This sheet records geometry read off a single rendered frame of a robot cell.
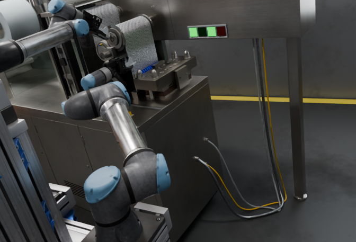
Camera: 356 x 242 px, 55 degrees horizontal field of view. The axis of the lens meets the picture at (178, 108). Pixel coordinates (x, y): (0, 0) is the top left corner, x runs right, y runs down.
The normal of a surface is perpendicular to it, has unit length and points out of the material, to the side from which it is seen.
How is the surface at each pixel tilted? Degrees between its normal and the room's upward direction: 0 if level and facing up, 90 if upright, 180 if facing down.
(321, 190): 0
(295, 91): 90
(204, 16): 90
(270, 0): 90
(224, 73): 90
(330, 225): 0
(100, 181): 7
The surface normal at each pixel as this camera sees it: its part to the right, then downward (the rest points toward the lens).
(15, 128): 0.87, 0.04
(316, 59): -0.45, 0.44
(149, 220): -0.18, -0.90
